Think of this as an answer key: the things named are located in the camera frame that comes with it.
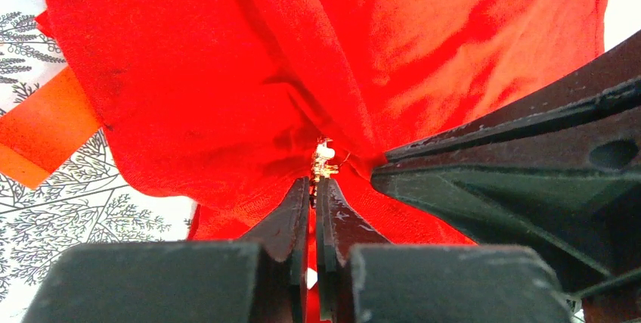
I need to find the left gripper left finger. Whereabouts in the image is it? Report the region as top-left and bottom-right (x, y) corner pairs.
(23, 178), (310, 322)

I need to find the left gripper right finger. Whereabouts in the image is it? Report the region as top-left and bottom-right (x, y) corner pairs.
(316, 179), (571, 322)

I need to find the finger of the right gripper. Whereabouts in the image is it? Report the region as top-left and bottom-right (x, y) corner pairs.
(386, 33), (640, 162)
(371, 108), (640, 322)

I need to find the gold orange ornate brooch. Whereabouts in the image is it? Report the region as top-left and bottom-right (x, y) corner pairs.
(311, 138), (339, 184)

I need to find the red shirt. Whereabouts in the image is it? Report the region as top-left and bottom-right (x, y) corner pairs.
(33, 0), (611, 323)

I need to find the floral table mat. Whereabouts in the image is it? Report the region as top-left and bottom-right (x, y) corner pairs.
(1, 0), (195, 322)

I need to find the red long toy block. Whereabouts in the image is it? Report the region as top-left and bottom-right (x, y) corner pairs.
(1, 67), (101, 189)

